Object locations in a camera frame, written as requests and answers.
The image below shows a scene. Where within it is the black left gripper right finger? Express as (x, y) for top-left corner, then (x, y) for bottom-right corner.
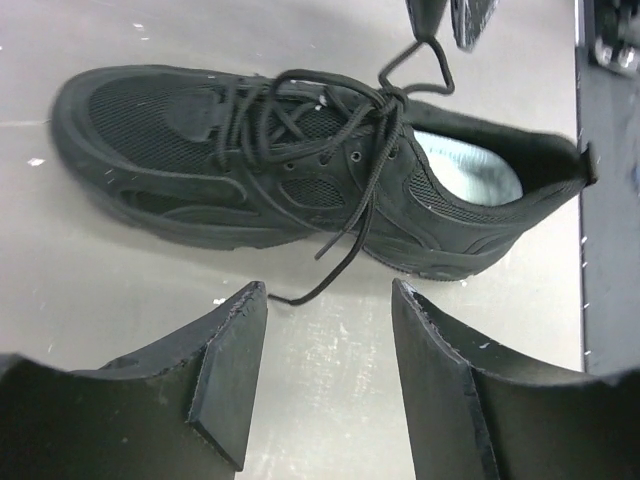
(391, 279), (639, 480)

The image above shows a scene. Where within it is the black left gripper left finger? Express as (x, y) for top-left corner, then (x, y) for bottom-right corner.
(1, 281), (267, 479)

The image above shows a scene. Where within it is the black base plate strip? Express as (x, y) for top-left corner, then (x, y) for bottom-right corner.
(575, 48), (639, 375)

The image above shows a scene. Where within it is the black shoe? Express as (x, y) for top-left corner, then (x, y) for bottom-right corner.
(50, 65), (595, 281)

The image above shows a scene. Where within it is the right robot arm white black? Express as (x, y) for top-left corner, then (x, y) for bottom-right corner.
(405, 0), (639, 78)

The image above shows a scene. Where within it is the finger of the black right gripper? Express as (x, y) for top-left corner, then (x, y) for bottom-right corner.
(450, 0), (499, 50)
(405, 0), (448, 41)

